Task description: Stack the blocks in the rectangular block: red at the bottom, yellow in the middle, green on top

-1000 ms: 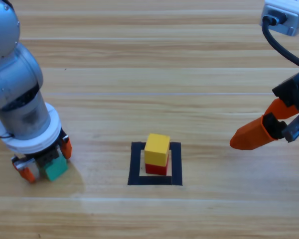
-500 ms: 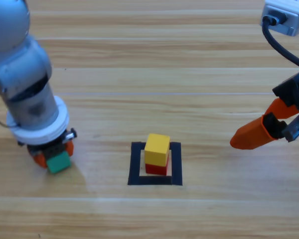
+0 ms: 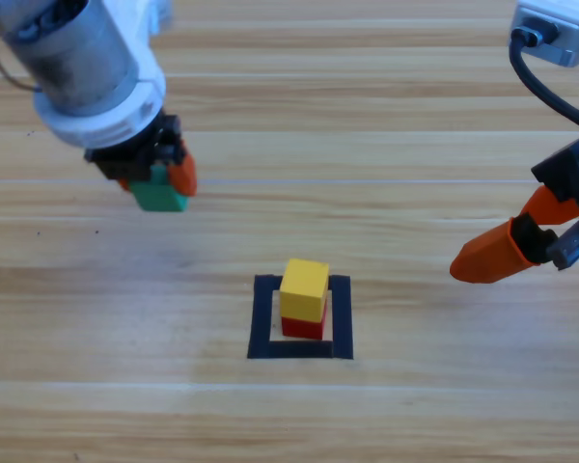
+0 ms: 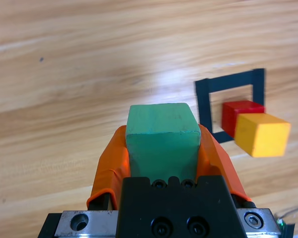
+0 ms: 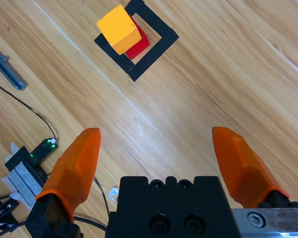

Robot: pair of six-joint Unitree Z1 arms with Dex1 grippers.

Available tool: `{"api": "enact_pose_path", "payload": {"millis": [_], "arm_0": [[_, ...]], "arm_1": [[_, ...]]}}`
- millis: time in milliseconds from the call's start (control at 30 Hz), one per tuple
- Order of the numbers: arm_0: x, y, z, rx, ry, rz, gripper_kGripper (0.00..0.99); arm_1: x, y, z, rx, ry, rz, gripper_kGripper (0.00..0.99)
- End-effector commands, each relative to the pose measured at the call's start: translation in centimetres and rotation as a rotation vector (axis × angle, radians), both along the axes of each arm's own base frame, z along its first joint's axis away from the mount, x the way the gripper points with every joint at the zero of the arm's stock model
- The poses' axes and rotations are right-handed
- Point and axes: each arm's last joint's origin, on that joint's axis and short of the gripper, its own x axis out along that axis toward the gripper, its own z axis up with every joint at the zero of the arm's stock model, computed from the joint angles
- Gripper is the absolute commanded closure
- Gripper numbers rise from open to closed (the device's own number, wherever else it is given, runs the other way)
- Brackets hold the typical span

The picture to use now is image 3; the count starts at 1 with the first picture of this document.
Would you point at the green wooden cube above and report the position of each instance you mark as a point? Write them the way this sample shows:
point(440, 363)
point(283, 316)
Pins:
point(159, 198)

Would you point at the yellow wooden cube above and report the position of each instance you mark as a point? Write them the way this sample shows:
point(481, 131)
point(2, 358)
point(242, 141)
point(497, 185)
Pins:
point(301, 294)

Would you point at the red wooden cube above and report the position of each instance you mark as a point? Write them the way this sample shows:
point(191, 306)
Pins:
point(301, 329)

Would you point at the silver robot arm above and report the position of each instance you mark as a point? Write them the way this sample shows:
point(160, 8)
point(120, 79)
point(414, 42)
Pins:
point(77, 62)

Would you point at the black tape square outline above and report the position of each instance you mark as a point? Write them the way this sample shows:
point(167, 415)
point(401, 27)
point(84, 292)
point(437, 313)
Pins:
point(260, 328)

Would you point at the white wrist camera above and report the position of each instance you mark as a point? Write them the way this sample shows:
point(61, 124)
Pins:
point(159, 14)
point(569, 38)

